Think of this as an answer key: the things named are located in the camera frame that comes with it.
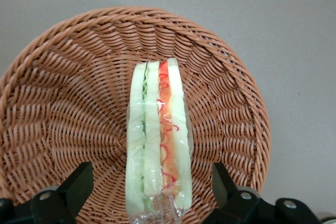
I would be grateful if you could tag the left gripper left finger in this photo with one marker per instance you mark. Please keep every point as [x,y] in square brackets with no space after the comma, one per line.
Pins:
[65,197]

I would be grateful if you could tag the triangle sandwich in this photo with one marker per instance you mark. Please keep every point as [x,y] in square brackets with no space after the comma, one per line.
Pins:
[152,134]

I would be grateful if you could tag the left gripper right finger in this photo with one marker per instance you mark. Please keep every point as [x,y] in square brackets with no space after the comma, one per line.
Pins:
[236,205]

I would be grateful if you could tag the brown wicker basket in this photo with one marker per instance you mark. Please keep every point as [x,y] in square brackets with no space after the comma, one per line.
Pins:
[78,103]

